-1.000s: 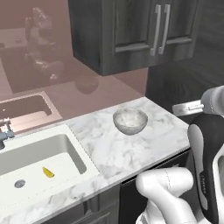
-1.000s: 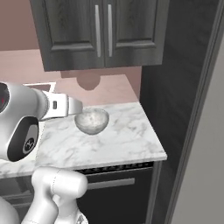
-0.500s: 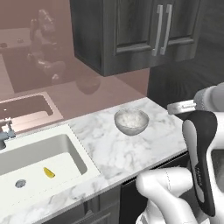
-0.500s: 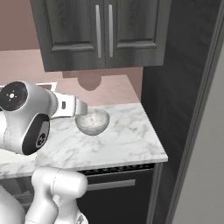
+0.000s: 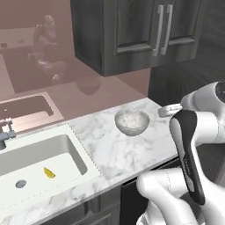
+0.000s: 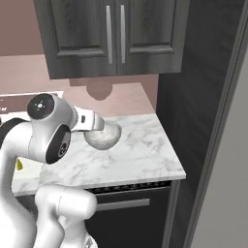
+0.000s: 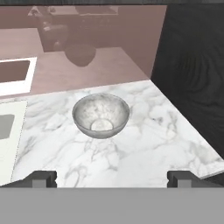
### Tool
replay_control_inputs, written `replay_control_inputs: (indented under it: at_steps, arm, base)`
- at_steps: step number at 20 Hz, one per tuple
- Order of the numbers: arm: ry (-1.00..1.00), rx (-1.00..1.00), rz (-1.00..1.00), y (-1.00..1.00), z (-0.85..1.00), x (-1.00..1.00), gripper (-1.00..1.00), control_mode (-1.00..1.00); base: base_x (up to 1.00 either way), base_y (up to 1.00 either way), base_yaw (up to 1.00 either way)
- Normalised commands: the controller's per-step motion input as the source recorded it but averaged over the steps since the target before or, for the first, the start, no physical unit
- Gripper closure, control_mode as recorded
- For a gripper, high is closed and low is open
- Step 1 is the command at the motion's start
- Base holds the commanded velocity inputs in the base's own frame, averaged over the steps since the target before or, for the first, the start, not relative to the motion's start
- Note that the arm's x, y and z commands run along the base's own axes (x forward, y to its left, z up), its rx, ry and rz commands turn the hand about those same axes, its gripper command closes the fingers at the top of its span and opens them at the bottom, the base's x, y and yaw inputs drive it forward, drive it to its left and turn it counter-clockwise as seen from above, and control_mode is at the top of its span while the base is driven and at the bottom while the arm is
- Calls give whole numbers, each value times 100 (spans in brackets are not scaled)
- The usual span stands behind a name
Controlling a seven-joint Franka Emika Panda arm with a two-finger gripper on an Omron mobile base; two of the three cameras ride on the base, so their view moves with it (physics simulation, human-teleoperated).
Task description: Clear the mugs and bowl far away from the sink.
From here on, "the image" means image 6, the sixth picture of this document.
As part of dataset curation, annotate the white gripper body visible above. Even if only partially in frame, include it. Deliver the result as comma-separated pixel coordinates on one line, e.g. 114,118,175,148
90,111,106,133

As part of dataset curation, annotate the pale grey bowl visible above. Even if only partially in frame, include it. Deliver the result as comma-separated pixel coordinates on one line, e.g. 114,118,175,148
82,119,123,151

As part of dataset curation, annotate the small yellow object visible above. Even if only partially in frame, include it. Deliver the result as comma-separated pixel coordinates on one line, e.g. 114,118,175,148
15,157,24,171

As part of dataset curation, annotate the dark grey cupboard door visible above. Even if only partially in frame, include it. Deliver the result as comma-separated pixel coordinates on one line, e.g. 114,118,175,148
33,0,118,80
114,0,191,77

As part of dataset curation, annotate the tall dark grey cabinet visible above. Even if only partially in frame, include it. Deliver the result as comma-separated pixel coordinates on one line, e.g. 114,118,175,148
156,0,248,248

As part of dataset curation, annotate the black dishwasher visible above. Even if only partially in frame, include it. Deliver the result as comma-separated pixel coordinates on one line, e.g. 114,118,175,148
84,180,172,248

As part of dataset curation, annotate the grey dishwasher handle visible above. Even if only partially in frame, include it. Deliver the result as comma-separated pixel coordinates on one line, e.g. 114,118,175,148
95,198,151,213

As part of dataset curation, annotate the silver cupboard door handle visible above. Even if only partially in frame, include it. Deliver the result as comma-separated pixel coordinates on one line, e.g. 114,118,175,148
106,4,114,65
119,4,127,64

